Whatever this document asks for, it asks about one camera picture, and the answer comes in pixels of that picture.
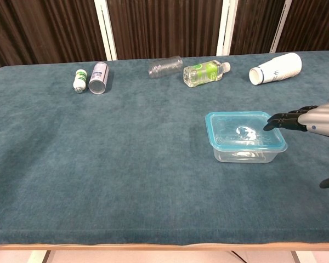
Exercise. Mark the large white plastic bottle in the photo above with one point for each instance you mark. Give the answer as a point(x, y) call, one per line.
point(279, 68)

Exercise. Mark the empty clear plastic bottle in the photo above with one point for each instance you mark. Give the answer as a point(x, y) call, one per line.
point(164, 67)

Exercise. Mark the clear bottle with green label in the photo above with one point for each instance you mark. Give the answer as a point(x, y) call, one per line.
point(203, 74)

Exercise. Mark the brown pleated partition panel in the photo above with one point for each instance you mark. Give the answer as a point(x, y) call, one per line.
point(312, 24)
point(44, 27)
point(164, 27)
point(255, 24)

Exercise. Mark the white table leg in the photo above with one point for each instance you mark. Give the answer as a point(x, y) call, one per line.
point(304, 259)
point(38, 257)

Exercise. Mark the teal velvet table cloth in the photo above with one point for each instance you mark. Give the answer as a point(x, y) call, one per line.
point(98, 164)

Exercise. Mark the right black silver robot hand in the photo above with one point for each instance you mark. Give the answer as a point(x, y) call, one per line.
point(320, 120)

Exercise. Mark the clear plastic food container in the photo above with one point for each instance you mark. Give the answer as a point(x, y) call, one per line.
point(235, 157)

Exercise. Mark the blue container lid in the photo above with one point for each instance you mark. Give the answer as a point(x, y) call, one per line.
point(227, 128)

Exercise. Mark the small white green bottle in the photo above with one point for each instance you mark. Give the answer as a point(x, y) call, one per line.
point(80, 80)

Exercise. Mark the silver spray can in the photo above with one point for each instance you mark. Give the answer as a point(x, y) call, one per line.
point(98, 78)

